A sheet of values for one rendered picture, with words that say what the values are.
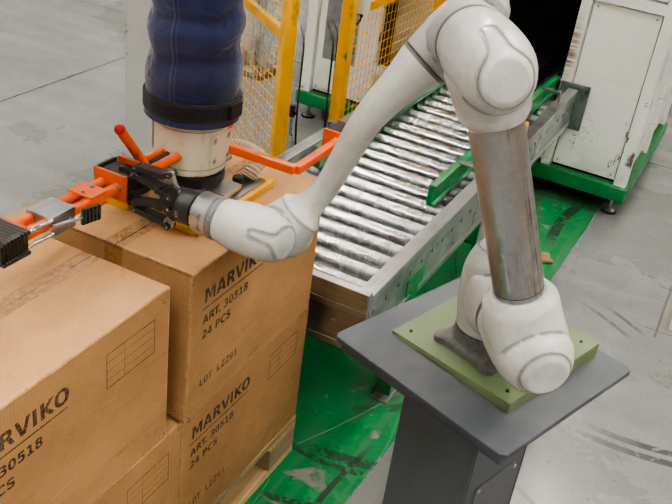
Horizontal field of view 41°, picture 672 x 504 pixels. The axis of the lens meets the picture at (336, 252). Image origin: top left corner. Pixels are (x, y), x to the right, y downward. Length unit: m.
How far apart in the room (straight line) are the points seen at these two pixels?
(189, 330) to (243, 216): 0.33
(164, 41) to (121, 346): 0.65
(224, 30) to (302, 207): 0.41
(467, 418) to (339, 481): 0.95
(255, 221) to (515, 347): 0.56
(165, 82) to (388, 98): 0.55
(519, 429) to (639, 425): 1.45
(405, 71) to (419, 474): 1.05
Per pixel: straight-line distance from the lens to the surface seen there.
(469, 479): 2.15
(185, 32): 1.94
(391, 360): 2.02
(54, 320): 1.75
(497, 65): 1.44
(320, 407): 3.03
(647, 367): 3.65
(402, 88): 1.66
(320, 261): 2.79
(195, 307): 1.92
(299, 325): 2.51
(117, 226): 2.03
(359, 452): 2.89
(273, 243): 1.71
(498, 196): 1.61
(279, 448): 2.76
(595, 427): 3.26
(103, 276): 1.87
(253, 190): 2.18
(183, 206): 1.81
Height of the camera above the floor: 1.95
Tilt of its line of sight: 30 degrees down
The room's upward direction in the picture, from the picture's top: 8 degrees clockwise
